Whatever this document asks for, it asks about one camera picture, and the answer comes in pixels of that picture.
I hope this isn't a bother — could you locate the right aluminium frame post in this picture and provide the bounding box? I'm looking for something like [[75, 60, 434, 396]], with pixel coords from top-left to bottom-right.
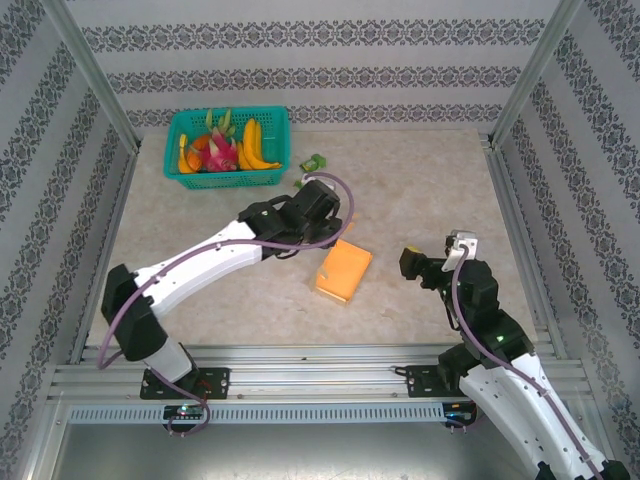
[[489, 0, 585, 149]]

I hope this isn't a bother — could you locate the right aluminium side rail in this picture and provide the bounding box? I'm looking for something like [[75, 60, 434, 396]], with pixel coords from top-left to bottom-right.
[[482, 134, 569, 361]]

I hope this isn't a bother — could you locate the teal plastic basket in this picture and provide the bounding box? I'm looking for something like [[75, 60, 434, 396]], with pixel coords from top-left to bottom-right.
[[164, 105, 293, 191]]

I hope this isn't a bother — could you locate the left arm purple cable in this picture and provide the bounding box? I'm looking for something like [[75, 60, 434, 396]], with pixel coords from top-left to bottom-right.
[[97, 171, 357, 437]]

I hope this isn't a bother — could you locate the aluminium frame post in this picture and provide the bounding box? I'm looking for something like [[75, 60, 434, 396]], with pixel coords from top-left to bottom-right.
[[42, 0, 142, 154], [489, 0, 585, 149]]

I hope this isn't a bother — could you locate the grey slotted cable duct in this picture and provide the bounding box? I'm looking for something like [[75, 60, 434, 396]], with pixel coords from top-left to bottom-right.
[[66, 402, 481, 425]]

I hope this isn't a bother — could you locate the yellow banana bunch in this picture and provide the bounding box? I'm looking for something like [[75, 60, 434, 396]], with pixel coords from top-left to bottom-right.
[[237, 117, 284, 173]]

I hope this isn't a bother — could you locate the aluminium side rail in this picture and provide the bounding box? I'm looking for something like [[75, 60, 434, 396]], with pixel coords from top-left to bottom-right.
[[482, 134, 569, 361], [68, 139, 146, 365]]

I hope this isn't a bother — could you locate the right small circuit board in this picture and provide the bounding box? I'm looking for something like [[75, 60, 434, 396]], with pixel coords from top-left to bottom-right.
[[444, 401, 479, 421]]

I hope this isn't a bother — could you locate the left aluminium frame post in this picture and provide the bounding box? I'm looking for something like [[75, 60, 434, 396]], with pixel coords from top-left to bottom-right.
[[42, 0, 142, 154]]

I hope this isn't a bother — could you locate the pink dragon fruit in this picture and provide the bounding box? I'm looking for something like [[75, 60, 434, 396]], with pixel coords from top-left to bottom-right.
[[199, 108, 240, 173]]

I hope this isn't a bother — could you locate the left small circuit board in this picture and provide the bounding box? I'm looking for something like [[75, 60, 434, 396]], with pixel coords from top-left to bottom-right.
[[163, 404, 206, 420]]

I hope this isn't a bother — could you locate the yellow paper box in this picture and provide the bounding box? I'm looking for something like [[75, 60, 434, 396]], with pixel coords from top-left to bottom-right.
[[313, 237, 375, 306]]

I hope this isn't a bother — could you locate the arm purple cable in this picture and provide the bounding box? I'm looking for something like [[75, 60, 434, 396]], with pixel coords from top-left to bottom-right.
[[449, 243, 601, 480], [97, 171, 357, 437]]

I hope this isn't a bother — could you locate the grey metal panel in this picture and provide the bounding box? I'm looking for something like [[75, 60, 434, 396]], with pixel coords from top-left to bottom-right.
[[47, 419, 619, 480]]

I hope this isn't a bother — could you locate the left aluminium side rail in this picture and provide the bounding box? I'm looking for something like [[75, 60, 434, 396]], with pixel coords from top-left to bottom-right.
[[68, 139, 146, 365]]

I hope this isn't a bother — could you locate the small circuit board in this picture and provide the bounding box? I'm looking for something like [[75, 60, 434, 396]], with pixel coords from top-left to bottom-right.
[[444, 401, 479, 421], [163, 404, 206, 420]]

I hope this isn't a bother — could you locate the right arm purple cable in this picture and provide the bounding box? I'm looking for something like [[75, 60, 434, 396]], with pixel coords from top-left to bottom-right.
[[449, 243, 601, 480]]

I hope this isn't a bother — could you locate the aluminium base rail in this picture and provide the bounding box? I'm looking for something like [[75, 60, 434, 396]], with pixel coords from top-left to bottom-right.
[[47, 343, 595, 403]]

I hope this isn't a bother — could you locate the single curved yellow banana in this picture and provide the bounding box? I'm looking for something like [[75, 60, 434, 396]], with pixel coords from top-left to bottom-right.
[[176, 132, 205, 174]]

